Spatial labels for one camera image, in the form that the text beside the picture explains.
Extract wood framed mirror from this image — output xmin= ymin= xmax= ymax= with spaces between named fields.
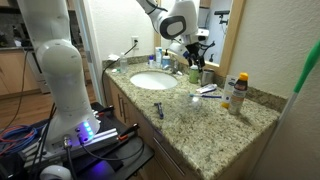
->
xmin=153 ymin=0 xmax=247 ymax=78

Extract aluminium mounting rail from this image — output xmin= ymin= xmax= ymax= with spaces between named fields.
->
xmin=18 ymin=127 xmax=120 ymax=163

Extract chrome faucet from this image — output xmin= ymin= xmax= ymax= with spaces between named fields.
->
xmin=163 ymin=58 xmax=184 ymax=76

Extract blue and red cable bundle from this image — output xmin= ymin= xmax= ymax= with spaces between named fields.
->
xmin=0 ymin=124 xmax=44 ymax=156

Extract white oval sink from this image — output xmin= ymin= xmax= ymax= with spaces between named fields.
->
xmin=129 ymin=71 xmax=179 ymax=91

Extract tall white squeeze tube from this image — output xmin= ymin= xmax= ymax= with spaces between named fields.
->
xmin=155 ymin=46 xmax=164 ymax=67

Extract white toothpaste tube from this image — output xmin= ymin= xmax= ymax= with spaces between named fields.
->
xmin=195 ymin=83 xmax=218 ymax=94

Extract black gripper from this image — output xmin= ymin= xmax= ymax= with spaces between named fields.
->
xmin=184 ymin=42 xmax=207 ymax=70

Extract white round device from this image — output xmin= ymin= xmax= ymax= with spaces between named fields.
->
xmin=39 ymin=164 xmax=73 ymax=180

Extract stack of paper cards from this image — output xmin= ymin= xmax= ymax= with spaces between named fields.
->
xmin=107 ymin=53 xmax=121 ymax=62

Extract blue soap pump bottle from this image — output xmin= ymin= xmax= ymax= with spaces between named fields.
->
xmin=161 ymin=49 xmax=171 ymax=69

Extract green handled mop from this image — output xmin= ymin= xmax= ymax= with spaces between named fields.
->
xmin=276 ymin=39 xmax=320 ymax=134

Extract blue razor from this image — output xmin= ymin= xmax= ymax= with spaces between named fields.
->
xmin=153 ymin=102 xmax=165 ymax=120

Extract wooden vanity cabinet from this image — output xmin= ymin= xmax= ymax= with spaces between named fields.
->
xmin=103 ymin=73 xmax=278 ymax=180

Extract brown spray bottle orange cap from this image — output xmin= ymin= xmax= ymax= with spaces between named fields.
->
xmin=228 ymin=72 xmax=250 ymax=116

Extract green soap pump bottle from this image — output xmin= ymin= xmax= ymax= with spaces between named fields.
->
xmin=188 ymin=63 xmax=200 ymax=85

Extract blue toothbrush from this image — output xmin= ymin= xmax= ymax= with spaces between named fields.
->
xmin=189 ymin=93 xmax=223 ymax=100

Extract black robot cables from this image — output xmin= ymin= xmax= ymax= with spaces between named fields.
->
xmin=28 ymin=103 xmax=146 ymax=180

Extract black robot cart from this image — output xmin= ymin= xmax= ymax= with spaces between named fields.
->
xmin=0 ymin=101 xmax=155 ymax=180

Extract orange black clamp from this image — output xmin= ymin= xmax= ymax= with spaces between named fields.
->
xmin=117 ymin=123 xmax=140 ymax=142
xmin=93 ymin=104 xmax=116 ymax=118

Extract black power cable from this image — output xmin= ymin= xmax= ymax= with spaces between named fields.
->
xmin=100 ymin=40 xmax=140 ymax=108

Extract silver metal cup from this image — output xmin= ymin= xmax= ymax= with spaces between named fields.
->
xmin=200 ymin=68 xmax=216 ymax=87

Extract white wall outlet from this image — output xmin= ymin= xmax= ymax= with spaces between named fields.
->
xmin=131 ymin=35 xmax=140 ymax=51

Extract wooden kitchen cabinet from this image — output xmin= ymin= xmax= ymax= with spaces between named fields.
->
xmin=0 ymin=48 xmax=43 ymax=98

